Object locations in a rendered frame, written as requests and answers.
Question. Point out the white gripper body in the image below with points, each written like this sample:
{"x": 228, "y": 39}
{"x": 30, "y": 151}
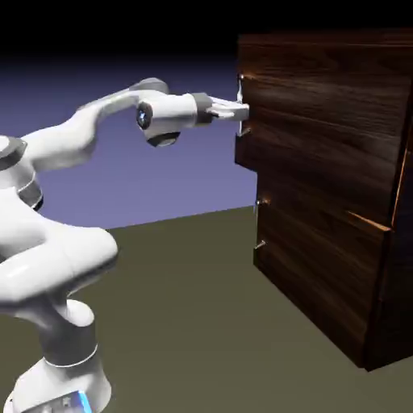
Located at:
{"x": 228, "y": 109}

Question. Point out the dark wood hinged door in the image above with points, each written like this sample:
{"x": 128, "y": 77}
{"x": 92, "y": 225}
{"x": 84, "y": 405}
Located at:
{"x": 322, "y": 129}

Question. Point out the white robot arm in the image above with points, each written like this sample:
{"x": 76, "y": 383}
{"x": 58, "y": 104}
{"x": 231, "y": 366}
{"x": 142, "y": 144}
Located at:
{"x": 64, "y": 258}

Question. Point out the dark wood cabinet door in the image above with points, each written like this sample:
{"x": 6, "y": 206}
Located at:
{"x": 316, "y": 267}

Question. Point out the dark wood cabinet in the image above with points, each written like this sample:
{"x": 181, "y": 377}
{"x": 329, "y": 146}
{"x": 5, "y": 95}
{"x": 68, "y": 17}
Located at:
{"x": 355, "y": 242}

